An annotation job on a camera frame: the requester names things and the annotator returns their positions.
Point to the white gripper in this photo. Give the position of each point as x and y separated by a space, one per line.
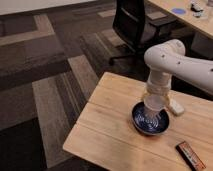
158 83

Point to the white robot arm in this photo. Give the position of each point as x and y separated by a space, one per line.
168 59

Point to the dark blue ceramic bowl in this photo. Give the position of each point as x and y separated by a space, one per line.
149 125

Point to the small white rectangular block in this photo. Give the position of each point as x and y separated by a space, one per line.
176 108

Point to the brown chocolate bar wrapper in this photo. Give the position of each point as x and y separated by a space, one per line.
190 157

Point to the black office chair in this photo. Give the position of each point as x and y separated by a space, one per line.
141 25

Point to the blue round coaster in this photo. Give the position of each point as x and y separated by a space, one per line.
178 11

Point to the light wooden desk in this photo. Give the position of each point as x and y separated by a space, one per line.
203 24

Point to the small grey object on desk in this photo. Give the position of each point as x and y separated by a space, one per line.
197 15

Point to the small white gadget on desk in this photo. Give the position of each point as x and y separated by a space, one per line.
195 7

